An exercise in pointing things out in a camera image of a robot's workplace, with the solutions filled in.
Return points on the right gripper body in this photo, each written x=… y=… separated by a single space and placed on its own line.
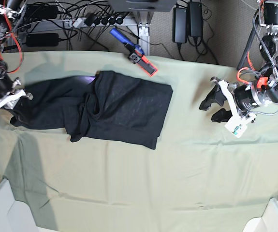
x=9 y=93

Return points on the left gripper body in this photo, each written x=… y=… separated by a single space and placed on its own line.
x=254 y=94

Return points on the dark navy T-shirt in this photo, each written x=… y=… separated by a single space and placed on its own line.
x=107 y=106

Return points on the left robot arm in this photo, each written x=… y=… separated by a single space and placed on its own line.
x=257 y=71

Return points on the black power adapter left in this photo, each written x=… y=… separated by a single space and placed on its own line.
x=42 y=40

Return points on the light green table cloth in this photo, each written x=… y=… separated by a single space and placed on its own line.
x=200 y=178

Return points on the black power brick pair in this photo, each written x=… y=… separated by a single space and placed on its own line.
x=187 y=21

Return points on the blue orange bar clamp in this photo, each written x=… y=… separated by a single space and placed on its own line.
x=136 y=53

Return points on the white bin left corner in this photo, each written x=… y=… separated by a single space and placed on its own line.
x=15 y=216

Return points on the white bin corner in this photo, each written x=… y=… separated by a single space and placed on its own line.
x=268 y=222
x=15 y=216

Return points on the white bin right corner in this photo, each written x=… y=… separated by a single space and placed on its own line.
x=268 y=222

